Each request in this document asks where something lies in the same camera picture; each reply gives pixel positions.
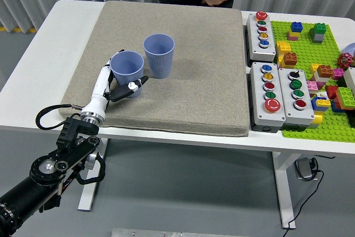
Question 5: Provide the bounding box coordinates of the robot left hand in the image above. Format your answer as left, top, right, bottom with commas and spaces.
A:
83, 49, 150, 114

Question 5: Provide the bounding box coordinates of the blue ribbed plastic cup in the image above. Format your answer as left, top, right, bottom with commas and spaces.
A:
109, 51, 145, 98
143, 33, 175, 79

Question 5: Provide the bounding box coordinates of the grey five-button control box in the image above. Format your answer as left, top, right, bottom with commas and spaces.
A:
249, 61, 287, 133
246, 11, 277, 62

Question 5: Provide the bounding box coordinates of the grey-brown cushion mat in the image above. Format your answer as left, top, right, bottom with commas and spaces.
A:
60, 0, 250, 138

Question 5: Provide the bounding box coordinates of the blue yellow pink brick stack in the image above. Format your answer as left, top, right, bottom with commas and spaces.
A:
286, 21, 303, 41

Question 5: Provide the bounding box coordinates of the orange toy brick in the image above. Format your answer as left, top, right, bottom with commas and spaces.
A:
282, 52, 299, 68

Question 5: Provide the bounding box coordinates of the yellow black floor tape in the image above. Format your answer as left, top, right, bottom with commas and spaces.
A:
0, 25, 37, 34

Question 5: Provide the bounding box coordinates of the green studded baseplate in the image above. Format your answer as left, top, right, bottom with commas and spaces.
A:
270, 19, 355, 144

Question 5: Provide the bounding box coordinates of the white table leg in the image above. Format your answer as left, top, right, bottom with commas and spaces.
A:
77, 136, 109, 211
271, 151, 301, 230

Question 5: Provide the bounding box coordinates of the green grey brick stack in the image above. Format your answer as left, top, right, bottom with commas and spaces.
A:
309, 22, 328, 44

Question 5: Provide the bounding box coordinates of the grey four-button control box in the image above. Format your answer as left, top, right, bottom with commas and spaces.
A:
277, 67, 316, 131

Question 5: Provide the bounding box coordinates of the orange white yellow brick stack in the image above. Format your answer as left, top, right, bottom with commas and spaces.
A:
309, 63, 334, 83

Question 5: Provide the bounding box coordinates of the red valve wheel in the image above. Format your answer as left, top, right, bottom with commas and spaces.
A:
337, 52, 353, 69

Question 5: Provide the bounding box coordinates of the pale purple bowl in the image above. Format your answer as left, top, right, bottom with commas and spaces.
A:
341, 42, 355, 60

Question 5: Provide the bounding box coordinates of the red toy brick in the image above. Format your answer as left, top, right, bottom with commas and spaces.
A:
324, 85, 339, 100

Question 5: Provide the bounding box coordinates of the white box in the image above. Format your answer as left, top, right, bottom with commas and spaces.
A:
343, 67, 355, 97

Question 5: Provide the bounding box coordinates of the yellow grey brick stack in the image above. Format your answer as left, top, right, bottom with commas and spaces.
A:
306, 112, 323, 130

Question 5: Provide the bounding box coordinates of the large green toy brick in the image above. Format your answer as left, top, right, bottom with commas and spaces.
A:
334, 87, 355, 110

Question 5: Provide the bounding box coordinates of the grey power adapter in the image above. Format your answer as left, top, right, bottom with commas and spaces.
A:
294, 157, 318, 181

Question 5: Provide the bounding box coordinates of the black power cable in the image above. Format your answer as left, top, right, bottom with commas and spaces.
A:
285, 169, 324, 230

